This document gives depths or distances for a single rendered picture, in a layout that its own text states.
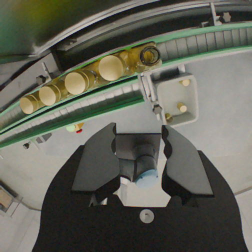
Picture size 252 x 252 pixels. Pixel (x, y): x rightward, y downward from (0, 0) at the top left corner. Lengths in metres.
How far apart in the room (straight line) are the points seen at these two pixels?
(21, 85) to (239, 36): 0.94
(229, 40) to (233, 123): 0.52
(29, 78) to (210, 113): 0.93
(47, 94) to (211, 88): 0.69
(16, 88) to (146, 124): 0.70
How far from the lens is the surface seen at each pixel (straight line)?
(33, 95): 0.26
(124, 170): 0.56
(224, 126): 0.88
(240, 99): 0.87
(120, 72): 0.17
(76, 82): 0.19
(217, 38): 0.55
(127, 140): 0.70
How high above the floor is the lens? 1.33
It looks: 60 degrees down
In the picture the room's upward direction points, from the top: 173 degrees counter-clockwise
